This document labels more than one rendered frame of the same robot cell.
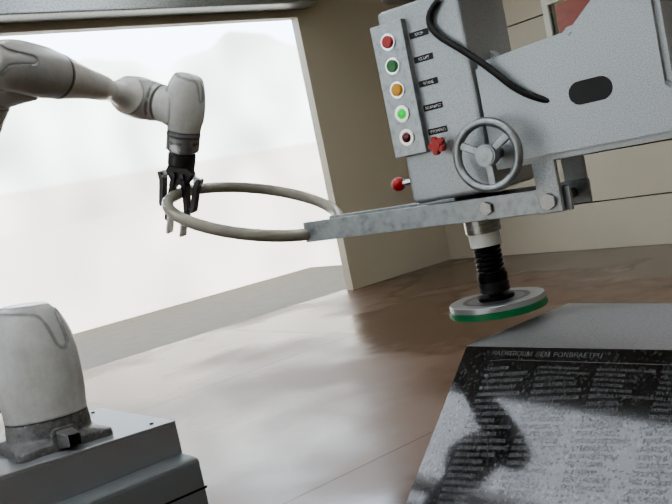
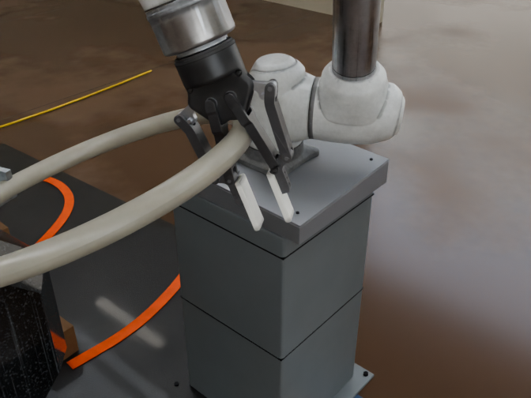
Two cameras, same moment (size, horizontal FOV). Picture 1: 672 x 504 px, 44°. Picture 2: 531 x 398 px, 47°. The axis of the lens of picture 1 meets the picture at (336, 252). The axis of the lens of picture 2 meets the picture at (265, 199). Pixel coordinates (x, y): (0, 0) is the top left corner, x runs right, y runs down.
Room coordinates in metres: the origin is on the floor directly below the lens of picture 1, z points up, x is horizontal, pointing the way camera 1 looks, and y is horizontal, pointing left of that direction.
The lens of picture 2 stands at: (3.00, 0.28, 1.64)
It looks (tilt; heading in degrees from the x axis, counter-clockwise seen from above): 32 degrees down; 168
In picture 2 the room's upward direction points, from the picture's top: straight up
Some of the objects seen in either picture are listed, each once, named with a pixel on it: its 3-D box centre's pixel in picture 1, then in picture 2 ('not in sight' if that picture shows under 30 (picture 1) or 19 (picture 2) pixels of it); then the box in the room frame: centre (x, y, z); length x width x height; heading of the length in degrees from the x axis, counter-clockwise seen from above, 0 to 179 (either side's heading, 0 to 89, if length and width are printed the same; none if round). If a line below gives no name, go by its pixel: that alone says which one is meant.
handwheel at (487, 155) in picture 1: (495, 153); not in sight; (1.69, -0.35, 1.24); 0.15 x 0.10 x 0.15; 53
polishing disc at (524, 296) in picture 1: (496, 300); not in sight; (1.86, -0.33, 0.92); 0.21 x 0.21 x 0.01
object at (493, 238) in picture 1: (484, 237); not in sight; (1.86, -0.33, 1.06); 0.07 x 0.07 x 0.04
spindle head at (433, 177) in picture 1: (491, 95); not in sight; (1.81, -0.39, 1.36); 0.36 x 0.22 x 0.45; 53
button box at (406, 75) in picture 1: (401, 89); not in sight; (1.81, -0.21, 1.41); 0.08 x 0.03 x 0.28; 53
